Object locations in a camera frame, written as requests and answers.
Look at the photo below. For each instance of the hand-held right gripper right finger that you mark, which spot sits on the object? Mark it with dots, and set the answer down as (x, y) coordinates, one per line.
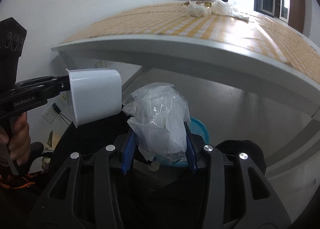
(192, 155)

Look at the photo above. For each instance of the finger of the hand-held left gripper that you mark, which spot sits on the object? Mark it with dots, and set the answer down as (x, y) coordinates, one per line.
(40, 80)
(52, 88)

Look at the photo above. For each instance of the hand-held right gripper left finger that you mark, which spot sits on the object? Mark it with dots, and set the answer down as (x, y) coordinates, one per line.
(128, 153)

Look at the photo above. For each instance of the blue mesh basket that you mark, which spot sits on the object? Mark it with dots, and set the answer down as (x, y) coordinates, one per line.
(201, 130)

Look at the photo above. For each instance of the white plastic cup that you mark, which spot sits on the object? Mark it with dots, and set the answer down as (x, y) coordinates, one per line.
(95, 96)

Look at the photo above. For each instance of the translucent white plastic bag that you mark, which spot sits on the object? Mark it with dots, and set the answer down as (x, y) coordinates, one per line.
(157, 118)

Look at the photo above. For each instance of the person's left hand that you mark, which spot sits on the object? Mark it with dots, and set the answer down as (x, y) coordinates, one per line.
(21, 138)

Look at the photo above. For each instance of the person's black pants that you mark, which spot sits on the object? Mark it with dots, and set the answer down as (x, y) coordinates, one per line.
(162, 194)

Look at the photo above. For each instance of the black shoe with orange laces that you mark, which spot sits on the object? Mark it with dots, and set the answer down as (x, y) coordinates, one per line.
(17, 182)

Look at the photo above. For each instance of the yellow checked tablecloth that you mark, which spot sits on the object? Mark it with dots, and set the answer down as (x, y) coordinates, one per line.
(200, 28)

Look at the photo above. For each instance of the crumpled white tissue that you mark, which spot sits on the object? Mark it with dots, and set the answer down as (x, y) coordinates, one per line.
(197, 9)

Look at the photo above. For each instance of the white crumpled plastic pile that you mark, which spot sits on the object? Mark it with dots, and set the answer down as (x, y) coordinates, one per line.
(225, 8)

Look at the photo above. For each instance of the clear plastic container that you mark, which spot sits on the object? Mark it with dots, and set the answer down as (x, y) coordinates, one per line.
(200, 0)

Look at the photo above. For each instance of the brown cabinet with glass doors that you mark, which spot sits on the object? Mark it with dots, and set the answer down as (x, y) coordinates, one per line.
(295, 1)

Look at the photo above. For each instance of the white wall socket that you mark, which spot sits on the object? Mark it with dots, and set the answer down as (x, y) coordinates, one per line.
(50, 116)

